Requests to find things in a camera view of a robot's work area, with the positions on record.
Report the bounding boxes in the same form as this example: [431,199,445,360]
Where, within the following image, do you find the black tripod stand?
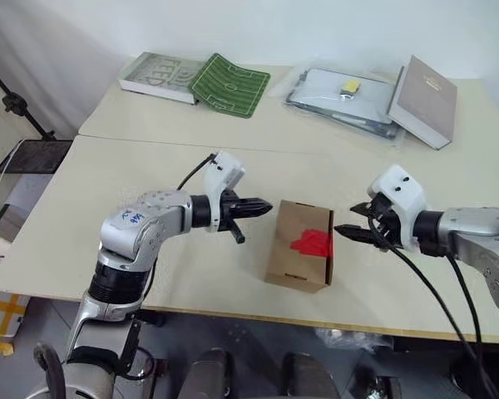
[0,57,57,143]

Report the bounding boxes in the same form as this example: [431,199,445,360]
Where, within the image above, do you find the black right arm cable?
[367,214,499,399]
[446,251,490,358]

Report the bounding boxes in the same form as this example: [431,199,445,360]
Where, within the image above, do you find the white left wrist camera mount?
[202,150,247,233]

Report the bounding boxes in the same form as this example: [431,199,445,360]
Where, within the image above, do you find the grey flat board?
[288,67,395,126]

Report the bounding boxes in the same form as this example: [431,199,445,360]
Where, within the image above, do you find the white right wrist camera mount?
[365,164,430,254]

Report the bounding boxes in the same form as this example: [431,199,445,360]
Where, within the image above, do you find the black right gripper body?
[368,194,405,254]

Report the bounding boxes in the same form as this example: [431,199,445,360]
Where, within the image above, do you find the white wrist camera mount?
[202,150,247,233]
[365,164,430,254]

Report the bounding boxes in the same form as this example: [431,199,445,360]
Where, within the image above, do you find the thick brown hardcover book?
[385,54,459,151]

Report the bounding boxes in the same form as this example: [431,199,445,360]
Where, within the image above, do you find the cardboard with yellow tape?
[0,289,31,359]

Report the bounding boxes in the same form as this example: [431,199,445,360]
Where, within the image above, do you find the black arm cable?
[175,154,218,191]
[446,251,490,358]
[367,214,499,399]

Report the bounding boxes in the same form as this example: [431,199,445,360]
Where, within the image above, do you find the thick grey FEED book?
[116,51,208,106]

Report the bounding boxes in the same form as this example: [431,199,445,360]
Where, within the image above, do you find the brown cardboard box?
[264,199,336,295]

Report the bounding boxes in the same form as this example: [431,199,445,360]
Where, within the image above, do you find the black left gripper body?
[220,190,243,229]

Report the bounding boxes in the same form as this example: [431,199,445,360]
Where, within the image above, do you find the green soccer field mat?
[188,52,273,121]

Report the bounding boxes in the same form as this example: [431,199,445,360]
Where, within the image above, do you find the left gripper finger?
[232,206,274,219]
[232,196,273,208]

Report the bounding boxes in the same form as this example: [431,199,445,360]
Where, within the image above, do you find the crumpled clear plastic film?
[314,325,395,355]

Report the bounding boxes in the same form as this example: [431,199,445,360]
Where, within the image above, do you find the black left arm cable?
[175,154,218,191]

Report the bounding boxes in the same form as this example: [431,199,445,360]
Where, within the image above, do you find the clear plastic bag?
[279,64,408,147]

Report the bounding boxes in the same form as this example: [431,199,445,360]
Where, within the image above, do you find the silver robot torso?
[24,348,124,399]

